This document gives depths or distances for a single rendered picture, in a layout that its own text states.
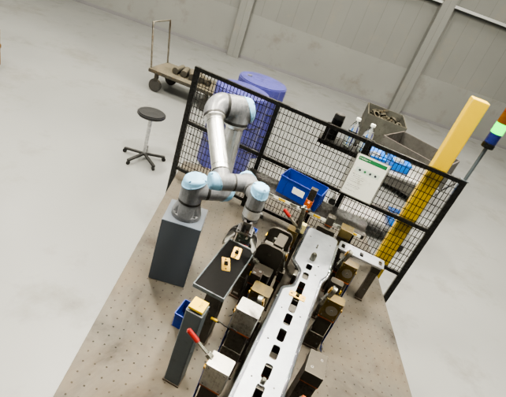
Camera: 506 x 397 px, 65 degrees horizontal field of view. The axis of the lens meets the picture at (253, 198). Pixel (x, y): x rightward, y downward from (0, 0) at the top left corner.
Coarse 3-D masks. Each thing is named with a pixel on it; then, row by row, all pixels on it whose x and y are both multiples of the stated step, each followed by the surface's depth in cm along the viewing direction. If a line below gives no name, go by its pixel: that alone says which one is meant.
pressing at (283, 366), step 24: (312, 240) 238; (336, 240) 247; (312, 264) 219; (288, 288) 196; (312, 288) 202; (288, 312) 183; (264, 336) 166; (288, 336) 171; (264, 360) 157; (288, 360) 160; (240, 384) 145
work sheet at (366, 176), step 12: (360, 156) 258; (360, 168) 261; (372, 168) 258; (384, 168) 256; (348, 180) 267; (360, 180) 264; (372, 180) 262; (348, 192) 271; (360, 192) 268; (372, 192) 265
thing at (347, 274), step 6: (342, 264) 222; (348, 264) 221; (354, 264) 223; (342, 270) 224; (348, 270) 222; (354, 270) 221; (336, 276) 227; (342, 276) 225; (348, 276) 224; (348, 282) 225; (342, 288) 229; (342, 294) 234
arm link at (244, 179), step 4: (244, 172) 171; (248, 172) 171; (240, 176) 165; (244, 176) 166; (248, 176) 167; (252, 176) 168; (240, 180) 164; (244, 180) 165; (248, 180) 166; (252, 180) 166; (256, 180) 167; (240, 184) 164; (244, 184) 165; (248, 184) 164; (236, 188) 165; (240, 188) 165; (244, 188) 165; (244, 192) 166
